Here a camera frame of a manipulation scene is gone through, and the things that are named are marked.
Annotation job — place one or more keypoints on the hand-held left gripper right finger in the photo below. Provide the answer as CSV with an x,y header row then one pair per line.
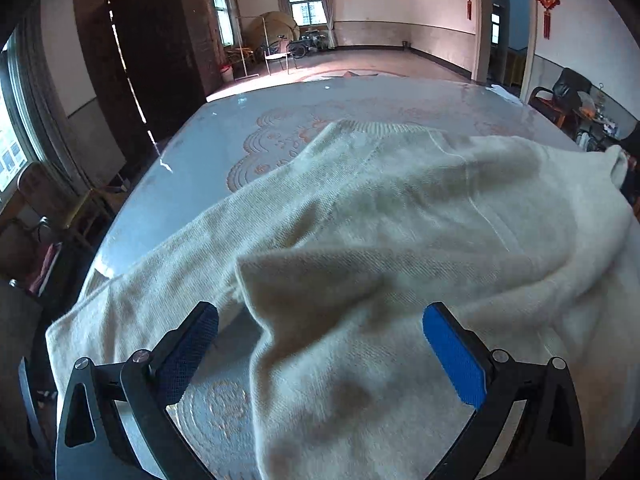
x,y
452,355

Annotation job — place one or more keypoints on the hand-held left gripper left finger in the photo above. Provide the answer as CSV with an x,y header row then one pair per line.
x,y
187,355

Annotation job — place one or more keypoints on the cream knit sweater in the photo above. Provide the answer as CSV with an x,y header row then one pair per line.
x,y
400,235

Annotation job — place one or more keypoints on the white clothes rack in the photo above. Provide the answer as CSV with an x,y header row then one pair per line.
x,y
245,55

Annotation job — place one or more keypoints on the wooden chair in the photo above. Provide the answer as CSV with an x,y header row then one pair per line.
x,y
60,200

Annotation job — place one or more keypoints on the white paper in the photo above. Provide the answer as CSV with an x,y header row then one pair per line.
x,y
502,91

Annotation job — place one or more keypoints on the large bright window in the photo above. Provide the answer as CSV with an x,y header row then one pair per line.
x,y
12,150

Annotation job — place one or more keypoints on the grey window curtain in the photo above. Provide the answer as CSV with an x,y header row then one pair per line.
x,y
50,110

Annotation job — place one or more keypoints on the cluttered desk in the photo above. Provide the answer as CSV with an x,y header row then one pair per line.
x,y
605,115

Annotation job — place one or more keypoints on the black office chair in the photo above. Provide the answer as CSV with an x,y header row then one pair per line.
x,y
567,87

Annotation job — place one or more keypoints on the dark wooden wardrobe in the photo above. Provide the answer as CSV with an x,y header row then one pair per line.
x,y
150,60

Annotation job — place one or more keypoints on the open doorway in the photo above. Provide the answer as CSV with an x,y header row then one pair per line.
x,y
502,35

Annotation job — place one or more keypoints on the parked bicycle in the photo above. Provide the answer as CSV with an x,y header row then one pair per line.
x,y
307,45

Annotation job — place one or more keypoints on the round bamboo tray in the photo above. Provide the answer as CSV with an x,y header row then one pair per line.
x,y
270,25

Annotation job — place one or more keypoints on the large red Chinese knot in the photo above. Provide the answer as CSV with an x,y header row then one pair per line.
x,y
547,2

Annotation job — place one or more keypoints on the small barred window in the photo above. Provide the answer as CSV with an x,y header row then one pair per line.
x,y
306,7

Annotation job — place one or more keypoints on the metal frame chair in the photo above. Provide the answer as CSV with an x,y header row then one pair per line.
x,y
276,55

